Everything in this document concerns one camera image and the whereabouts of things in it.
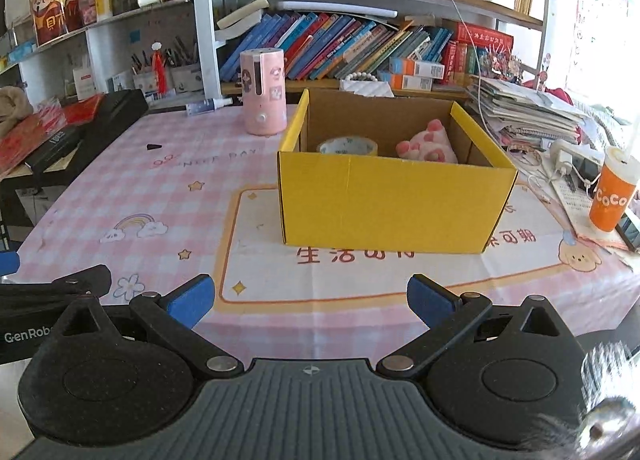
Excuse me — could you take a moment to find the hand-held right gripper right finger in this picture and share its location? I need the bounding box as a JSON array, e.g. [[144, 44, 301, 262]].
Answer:
[[376, 274, 571, 379]]

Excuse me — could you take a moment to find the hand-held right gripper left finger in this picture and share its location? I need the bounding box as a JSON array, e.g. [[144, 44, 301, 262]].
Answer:
[[50, 273, 245, 381]]

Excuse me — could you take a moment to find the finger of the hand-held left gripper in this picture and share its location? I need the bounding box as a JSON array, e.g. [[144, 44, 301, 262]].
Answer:
[[0, 264, 112, 313], [0, 251, 21, 280]]

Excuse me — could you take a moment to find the yellow cardboard box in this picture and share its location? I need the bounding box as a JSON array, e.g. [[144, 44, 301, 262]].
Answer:
[[277, 87, 519, 255]]

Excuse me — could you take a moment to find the pink plush paw toy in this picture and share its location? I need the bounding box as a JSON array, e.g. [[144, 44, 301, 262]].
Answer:
[[395, 119, 459, 163]]

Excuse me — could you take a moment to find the yellow tape roll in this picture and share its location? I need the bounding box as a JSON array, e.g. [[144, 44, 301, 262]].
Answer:
[[316, 135, 380, 157]]

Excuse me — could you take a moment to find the pink checkered tablecloth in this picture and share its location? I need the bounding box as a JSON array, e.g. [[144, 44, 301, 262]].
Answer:
[[17, 102, 640, 361]]

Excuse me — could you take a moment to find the stack of red packets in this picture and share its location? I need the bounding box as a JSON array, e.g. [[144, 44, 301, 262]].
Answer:
[[0, 94, 106, 176]]

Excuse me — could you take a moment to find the beige plush cloth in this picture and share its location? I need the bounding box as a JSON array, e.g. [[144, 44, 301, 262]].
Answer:
[[0, 86, 32, 138]]

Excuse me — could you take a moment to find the open printed booklet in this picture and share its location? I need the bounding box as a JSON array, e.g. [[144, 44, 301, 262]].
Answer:
[[550, 175, 636, 261]]

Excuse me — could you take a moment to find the white power adapter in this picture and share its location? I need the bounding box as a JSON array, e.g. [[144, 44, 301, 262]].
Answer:
[[549, 139, 606, 181]]

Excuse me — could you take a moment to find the small spray bottle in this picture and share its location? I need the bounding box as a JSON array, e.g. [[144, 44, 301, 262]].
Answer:
[[185, 96, 234, 116]]

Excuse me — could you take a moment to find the white red label card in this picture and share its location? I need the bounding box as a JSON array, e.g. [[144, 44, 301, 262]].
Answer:
[[71, 65, 98, 101]]

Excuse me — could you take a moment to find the grey furry cuff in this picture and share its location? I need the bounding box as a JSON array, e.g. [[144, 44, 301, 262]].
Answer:
[[530, 340, 640, 460]]

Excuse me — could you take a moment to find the orange drink cup with straw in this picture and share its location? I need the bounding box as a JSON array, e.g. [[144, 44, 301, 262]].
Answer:
[[587, 132, 640, 233]]

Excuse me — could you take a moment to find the pink cylindrical humidifier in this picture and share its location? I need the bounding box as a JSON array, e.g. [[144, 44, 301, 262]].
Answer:
[[239, 47, 288, 137]]

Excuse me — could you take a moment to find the small pen cup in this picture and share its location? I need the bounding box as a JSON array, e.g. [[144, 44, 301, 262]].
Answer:
[[131, 52, 161, 93]]

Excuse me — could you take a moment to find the stack of papers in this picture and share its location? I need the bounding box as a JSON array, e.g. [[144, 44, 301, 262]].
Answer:
[[465, 75, 593, 151]]

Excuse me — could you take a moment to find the black smartphone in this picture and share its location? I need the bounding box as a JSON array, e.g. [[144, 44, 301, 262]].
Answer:
[[615, 212, 640, 253]]

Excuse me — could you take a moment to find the orange white small box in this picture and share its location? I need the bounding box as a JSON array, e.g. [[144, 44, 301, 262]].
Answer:
[[390, 72, 433, 91], [389, 57, 446, 80]]

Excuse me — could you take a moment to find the white ribbed box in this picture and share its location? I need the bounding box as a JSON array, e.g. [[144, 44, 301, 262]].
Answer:
[[339, 79, 396, 98]]

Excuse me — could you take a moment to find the large pen cup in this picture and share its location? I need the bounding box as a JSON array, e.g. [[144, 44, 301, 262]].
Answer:
[[167, 37, 203, 93]]

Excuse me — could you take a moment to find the red tassel ornament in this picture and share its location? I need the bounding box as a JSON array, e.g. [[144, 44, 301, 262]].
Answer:
[[150, 41, 168, 95]]

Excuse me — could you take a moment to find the colourful figure ornament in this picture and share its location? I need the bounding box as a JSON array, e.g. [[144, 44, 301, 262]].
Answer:
[[477, 47, 523, 81]]

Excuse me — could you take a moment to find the red fortune figure carton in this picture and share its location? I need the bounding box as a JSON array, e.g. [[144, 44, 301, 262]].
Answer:
[[29, 0, 83, 47]]

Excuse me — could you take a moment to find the red book set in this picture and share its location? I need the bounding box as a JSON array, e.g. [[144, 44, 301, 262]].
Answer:
[[442, 20, 516, 86]]

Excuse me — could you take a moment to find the white bookshelf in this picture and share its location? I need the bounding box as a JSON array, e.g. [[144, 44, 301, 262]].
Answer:
[[191, 0, 558, 101]]

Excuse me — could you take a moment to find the row of colourful books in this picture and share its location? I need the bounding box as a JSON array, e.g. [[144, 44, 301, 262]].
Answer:
[[219, 10, 453, 83]]

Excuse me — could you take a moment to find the white curved shelf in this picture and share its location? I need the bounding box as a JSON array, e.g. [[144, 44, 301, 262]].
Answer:
[[0, 0, 193, 76]]

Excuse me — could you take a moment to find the cream book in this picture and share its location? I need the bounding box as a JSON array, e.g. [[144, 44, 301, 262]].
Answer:
[[216, 0, 271, 31]]

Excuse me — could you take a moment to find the white paper tube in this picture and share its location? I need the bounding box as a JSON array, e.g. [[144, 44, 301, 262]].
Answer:
[[276, 1, 401, 20]]

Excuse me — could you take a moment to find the alphabet wall poster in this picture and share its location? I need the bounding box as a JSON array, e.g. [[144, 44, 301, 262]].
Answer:
[[562, 0, 631, 96]]

